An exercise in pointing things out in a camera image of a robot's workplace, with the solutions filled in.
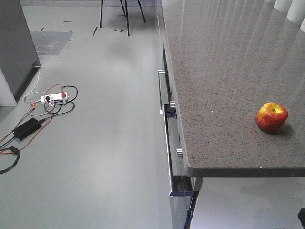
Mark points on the silver oven knob far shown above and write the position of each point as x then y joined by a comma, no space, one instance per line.
172,104

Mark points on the silver oven knob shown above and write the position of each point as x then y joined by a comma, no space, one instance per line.
172,104
179,153

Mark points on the silver oven knob near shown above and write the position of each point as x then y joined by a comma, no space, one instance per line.
179,153

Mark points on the black built-in oven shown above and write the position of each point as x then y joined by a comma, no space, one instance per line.
183,190

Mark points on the grey stone countertop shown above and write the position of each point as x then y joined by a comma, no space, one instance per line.
227,59

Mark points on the white power strip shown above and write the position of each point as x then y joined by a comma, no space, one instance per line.
53,98

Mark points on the black power adapter brick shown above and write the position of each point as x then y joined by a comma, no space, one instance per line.
27,128

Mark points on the white chair black legs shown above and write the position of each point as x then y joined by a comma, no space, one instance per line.
124,7

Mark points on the grey floor mat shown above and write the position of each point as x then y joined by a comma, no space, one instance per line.
50,42

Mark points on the black drawer with handle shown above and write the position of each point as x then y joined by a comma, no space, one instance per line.
164,82

